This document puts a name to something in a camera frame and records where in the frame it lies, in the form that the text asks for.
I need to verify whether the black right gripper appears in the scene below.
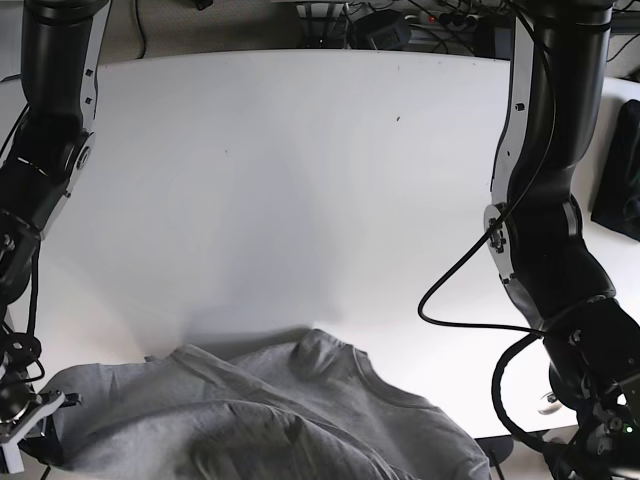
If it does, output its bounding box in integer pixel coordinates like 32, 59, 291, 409
1, 390, 82, 465

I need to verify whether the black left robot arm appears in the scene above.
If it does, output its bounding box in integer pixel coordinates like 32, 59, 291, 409
479, 1, 639, 479

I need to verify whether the black round stand base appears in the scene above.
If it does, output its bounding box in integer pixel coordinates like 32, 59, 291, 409
476, 435, 515, 468

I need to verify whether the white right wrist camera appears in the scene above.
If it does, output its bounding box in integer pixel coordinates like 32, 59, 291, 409
1, 391, 66, 474

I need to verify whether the right silver table grommet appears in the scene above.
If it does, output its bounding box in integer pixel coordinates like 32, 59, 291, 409
537, 392, 563, 416

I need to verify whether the grey T-shirt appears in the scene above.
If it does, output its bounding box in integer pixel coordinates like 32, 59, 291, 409
48, 330, 490, 479

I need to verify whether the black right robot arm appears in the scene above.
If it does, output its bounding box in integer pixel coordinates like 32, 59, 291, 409
1, 1, 111, 474

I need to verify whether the black T-shirt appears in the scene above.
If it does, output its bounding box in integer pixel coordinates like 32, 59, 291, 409
591, 100, 639, 241

